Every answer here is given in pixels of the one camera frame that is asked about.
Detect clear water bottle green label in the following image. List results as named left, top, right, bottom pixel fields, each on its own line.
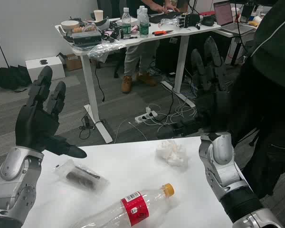
left=136, top=5, right=145, bottom=22
left=121, top=7, right=132, bottom=39
left=139, top=7, right=150, bottom=39

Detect silver laptop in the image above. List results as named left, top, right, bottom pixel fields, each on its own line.
left=213, top=0, right=256, bottom=34

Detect white paper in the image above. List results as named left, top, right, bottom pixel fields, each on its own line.
left=155, top=139, right=190, bottom=168

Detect crumpled clear plastic sheet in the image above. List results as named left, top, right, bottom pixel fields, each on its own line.
left=87, top=42, right=127, bottom=63

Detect person grey trousers brown boots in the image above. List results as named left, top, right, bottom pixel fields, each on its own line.
left=121, top=0, right=181, bottom=94

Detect orange handled pliers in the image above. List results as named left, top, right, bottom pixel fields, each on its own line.
left=152, top=29, right=175, bottom=37

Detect clear bag with dark item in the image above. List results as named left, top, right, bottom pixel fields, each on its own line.
left=53, top=159, right=110, bottom=193

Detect brown cardboard box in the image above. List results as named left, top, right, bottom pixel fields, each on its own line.
left=58, top=53, right=83, bottom=72

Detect white paper cup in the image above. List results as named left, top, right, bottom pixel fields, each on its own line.
left=93, top=9, right=104, bottom=22

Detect black robotic hand on desk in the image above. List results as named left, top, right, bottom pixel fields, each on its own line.
left=177, top=12, right=215, bottom=30

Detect clear plastic bottle red label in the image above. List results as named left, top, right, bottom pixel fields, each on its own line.
left=68, top=182, right=176, bottom=228

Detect black bag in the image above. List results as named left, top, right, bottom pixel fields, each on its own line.
left=0, top=65, right=33, bottom=93

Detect white standing desk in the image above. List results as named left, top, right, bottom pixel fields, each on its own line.
left=55, top=16, right=222, bottom=144

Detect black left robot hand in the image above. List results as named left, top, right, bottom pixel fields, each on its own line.
left=15, top=66, right=87, bottom=159

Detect black hanging desk cable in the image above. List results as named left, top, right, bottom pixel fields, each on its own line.
left=94, top=61, right=105, bottom=103

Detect white box black logo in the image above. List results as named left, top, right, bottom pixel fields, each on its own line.
left=25, top=56, right=66, bottom=83

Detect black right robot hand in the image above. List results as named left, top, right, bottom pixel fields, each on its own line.
left=156, top=37, right=231, bottom=140

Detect grey electronic device box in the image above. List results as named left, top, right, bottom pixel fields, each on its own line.
left=71, top=31, right=103, bottom=47

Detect black power adapter with cable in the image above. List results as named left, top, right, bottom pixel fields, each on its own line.
left=78, top=113, right=96, bottom=140

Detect white power strip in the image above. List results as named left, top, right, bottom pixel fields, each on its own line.
left=134, top=106, right=159, bottom=124

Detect white bowl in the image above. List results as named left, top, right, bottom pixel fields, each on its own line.
left=60, top=20, right=80, bottom=32

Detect person in dark clothes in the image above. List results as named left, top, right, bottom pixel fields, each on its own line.
left=228, top=0, right=285, bottom=199

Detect black keyboard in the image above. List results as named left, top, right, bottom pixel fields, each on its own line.
left=148, top=11, right=182, bottom=24

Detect white cable tangle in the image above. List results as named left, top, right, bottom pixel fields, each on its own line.
left=114, top=68, right=200, bottom=143

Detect white side desk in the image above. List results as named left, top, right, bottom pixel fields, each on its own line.
left=212, top=23, right=257, bottom=67

